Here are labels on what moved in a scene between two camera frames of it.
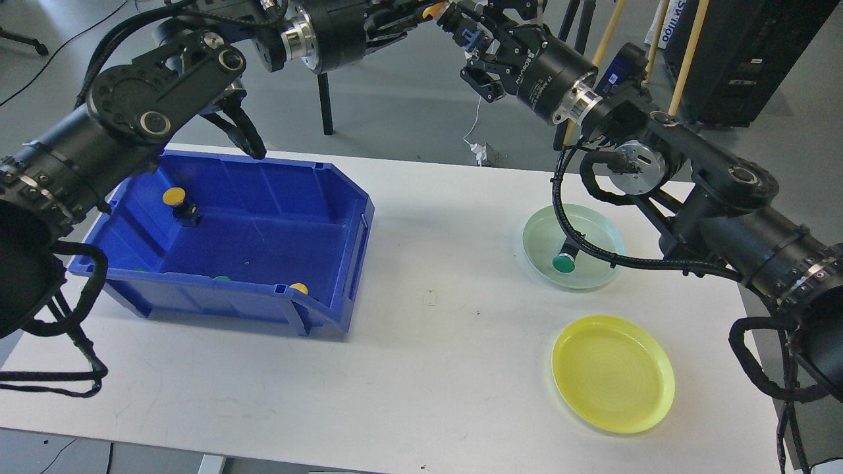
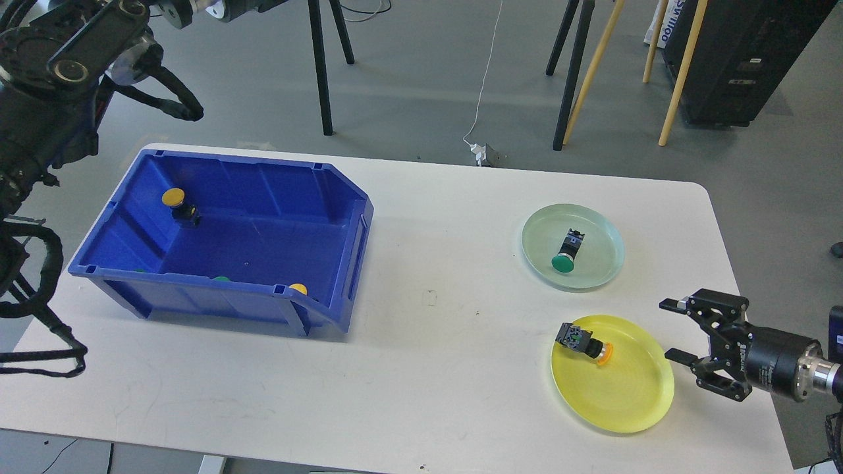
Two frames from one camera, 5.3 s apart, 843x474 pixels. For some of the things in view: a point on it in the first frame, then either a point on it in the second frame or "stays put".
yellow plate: x=613 y=375 stays put
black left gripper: x=344 y=29 → x=228 y=10
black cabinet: x=745 y=49 stays put
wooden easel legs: x=681 y=81 stays put
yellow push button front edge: x=301 y=287 stays put
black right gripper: x=544 y=72 → x=763 y=357
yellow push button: x=436 y=10 → x=580 y=340
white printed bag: x=674 y=14 stays put
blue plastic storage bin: x=235 y=238 stays put
